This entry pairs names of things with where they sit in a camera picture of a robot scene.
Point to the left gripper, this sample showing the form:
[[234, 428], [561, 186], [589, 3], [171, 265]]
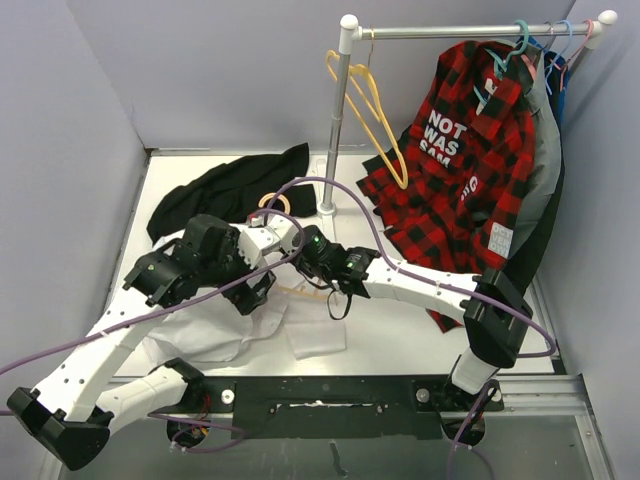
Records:
[[246, 297]]

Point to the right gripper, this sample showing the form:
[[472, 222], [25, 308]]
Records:
[[300, 265]]

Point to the white shirt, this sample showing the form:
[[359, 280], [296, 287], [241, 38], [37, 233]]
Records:
[[214, 331]]

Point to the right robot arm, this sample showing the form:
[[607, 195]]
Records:
[[485, 305]]

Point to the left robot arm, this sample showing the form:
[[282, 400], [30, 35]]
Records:
[[72, 412]]

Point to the red black plaid shirt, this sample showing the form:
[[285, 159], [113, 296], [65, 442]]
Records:
[[467, 167]]

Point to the teal hanger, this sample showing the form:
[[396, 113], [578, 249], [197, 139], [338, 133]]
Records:
[[500, 65]]

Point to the pink hanger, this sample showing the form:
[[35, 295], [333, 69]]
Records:
[[565, 68]]

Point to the blue hanger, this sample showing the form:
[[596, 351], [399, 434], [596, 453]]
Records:
[[560, 50]]

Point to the black hanging garment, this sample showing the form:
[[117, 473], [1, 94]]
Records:
[[522, 268]]

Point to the grey garment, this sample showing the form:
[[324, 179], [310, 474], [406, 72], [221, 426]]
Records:
[[543, 179]]

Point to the metal clothes rack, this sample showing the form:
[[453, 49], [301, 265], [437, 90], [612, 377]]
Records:
[[351, 32]]

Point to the blue garment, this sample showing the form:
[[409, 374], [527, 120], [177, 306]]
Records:
[[556, 79]]

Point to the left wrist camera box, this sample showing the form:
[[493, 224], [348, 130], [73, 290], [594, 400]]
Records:
[[258, 239]]

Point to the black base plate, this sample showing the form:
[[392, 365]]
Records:
[[337, 407]]

